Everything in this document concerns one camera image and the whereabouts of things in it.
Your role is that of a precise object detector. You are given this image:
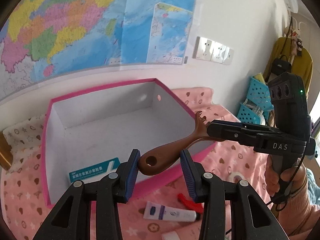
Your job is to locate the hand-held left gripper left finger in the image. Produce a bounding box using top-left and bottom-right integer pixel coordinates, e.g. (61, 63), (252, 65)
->
(32, 149), (140, 240)

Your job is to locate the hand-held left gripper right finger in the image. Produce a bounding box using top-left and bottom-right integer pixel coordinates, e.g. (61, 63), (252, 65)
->
(180, 149), (288, 240)

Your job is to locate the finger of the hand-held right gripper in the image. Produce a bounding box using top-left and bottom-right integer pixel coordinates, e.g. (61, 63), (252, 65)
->
(207, 121), (258, 145)
(212, 119), (280, 133)

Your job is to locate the red plastic clip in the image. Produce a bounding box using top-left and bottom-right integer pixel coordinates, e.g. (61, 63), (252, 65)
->
(177, 193), (204, 213)

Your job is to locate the brown antler-shaped plastic tool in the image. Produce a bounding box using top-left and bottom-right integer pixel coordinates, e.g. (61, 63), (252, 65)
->
(139, 110), (218, 175)

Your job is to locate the white cream tube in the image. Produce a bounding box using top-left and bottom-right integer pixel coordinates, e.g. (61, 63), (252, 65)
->
(144, 201), (201, 222)

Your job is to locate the pink storage box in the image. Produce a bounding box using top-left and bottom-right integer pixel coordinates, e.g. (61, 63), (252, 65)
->
(42, 78), (218, 208)

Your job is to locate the person's right forearm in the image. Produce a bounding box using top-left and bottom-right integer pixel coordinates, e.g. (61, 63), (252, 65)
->
(279, 167), (320, 237)

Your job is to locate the person's right hand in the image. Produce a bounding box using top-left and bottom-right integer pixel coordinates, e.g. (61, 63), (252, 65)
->
(266, 152), (307, 201)

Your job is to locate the blue plastic basket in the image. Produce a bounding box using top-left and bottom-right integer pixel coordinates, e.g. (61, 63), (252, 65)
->
(246, 77), (273, 112)
(237, 102), (270, 126)

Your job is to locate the white tape roll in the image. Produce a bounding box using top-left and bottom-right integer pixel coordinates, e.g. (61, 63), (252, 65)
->
(229, 172), (245, 183)

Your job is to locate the teal medicine box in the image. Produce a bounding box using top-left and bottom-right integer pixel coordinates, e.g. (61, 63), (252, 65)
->
(69, 157), (120, 187)

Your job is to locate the yellow-green cloth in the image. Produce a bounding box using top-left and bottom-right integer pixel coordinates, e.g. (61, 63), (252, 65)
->
(252, 72), (267, 84)

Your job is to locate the yellow hanging garment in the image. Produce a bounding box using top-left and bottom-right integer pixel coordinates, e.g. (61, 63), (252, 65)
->
(262, 37), (314, 90)

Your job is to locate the black handbag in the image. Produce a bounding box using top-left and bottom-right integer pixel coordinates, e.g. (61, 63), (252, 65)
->
(271, 55), (292, 75)

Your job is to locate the small plush toy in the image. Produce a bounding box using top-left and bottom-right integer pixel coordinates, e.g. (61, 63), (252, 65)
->
(291, 29), (303, 55)

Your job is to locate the white star-print cloth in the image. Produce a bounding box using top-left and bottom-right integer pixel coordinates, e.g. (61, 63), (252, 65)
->
(2, 115), (48, 172)

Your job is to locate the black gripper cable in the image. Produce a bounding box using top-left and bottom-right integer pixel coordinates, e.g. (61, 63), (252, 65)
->
(271, 152), (307, 213)

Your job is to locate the white wall socket plate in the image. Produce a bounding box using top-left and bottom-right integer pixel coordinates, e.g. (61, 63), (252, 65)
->
(222, 47), (235, 66)
(192, 36), (213, 60)
(211, 41), (226, 62)

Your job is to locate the colourful wall map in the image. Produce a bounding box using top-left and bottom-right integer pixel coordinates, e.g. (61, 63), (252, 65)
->
(0, 0), (200, 101)

